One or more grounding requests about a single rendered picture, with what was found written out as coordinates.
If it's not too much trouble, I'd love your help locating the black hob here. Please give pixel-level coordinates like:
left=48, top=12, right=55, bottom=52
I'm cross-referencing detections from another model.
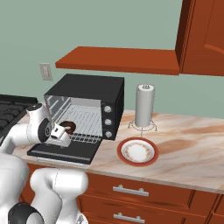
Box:
left=0, top=94, right=39, bottom=142

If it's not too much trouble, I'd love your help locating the red rimmed white plate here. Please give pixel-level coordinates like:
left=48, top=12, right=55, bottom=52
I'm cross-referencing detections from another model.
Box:
left=116, top=136, right=160, bottom=168

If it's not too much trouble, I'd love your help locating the red-brown base cupboard front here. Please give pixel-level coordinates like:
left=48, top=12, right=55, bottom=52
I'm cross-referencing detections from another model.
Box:
left=207, top=193, right=224, bottom=224

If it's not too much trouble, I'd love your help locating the wire paper towel holder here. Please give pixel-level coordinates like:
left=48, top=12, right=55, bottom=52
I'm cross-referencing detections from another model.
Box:
left=127, top=83, right=159, bottom=138

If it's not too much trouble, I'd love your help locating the silver drawer handle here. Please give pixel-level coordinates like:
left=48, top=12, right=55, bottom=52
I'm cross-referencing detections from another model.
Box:
left=112, top=184, right=150, bottom=198
left=112, top=212, right=146, bottom=224

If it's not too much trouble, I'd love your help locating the red-brown drawer front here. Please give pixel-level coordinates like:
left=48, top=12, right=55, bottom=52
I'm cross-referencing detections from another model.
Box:
left=77, top=194, right=214, bottom=224
left=85, top=171, right=194, bottom=210

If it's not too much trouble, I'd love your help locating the black toaster oven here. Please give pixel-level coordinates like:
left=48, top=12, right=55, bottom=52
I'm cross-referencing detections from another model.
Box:
left=43, top=73, right=125, bottom=142

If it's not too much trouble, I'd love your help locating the black toaster oven door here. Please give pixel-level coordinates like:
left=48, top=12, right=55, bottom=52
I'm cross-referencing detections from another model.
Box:
left=26, top=141, right=102, bottom=166

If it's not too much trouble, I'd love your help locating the red-brown wall cupboard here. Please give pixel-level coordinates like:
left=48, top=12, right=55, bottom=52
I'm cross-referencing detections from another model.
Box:
left=174, top=0, right=224, bottom=78

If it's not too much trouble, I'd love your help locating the white paper towel roll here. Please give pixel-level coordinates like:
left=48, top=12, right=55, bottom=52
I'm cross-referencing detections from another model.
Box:
left=134, top=83, right=156, bottom=129

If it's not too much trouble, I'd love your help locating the red-brown wooden shelf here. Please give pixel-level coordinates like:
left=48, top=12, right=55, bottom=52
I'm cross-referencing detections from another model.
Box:
left=55, top=45, right=180, bottom=76

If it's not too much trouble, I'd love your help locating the grey wall outlet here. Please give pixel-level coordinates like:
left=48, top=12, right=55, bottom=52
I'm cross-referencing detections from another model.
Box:
left=38, top=62, right=54, bottom=82

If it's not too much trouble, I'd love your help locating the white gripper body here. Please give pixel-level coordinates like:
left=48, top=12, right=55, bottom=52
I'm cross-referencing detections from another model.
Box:
left=46, top=125, right=73, bottom=149

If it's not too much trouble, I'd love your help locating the brown bagel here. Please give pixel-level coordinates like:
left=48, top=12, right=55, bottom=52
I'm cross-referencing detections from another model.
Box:
left=59, top=120, right=78, bottom=136

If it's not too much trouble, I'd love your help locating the wire toaster oven rack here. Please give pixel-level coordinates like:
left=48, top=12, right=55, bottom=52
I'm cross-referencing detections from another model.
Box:
left=53, top=104, right=103, bottom=144

